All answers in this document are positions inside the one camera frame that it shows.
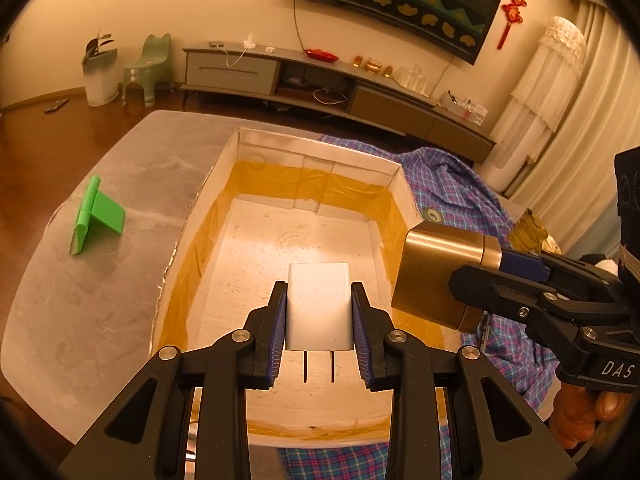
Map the white charger plug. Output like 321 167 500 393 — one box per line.
285 262 354 382

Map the gold square tin box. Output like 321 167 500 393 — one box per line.
392 221 502 333

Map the person right hand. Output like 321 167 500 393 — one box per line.
547 384 631 450

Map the gold foil bag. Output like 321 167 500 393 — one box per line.
541 235 563 255

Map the beige curtain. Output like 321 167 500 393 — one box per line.
512 1 639 254

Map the green tape roll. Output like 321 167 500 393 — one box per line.
421 207 444 223

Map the blue plaid shirt cloth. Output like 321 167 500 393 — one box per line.
279 136 558 479

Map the white foam box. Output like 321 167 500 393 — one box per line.
150 128 449 449

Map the white floor air conditioner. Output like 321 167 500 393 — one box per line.
476 16 587 193

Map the white storage box on cabinet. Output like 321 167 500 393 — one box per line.
439 91 487 126

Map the green phone stand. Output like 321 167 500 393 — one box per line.
70 176 126 256

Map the clear glasses set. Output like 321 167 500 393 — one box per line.
393 64 433 96

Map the grey tv cabinet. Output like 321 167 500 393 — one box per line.
183 41 495 164

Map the red tray on cabinet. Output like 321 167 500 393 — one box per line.
304 49 340 63

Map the green plastic chair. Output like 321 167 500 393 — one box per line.
122 32 176 107

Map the white trash bin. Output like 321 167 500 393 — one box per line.
81 32 119 107

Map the wall television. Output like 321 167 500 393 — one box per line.
281 0 507 66

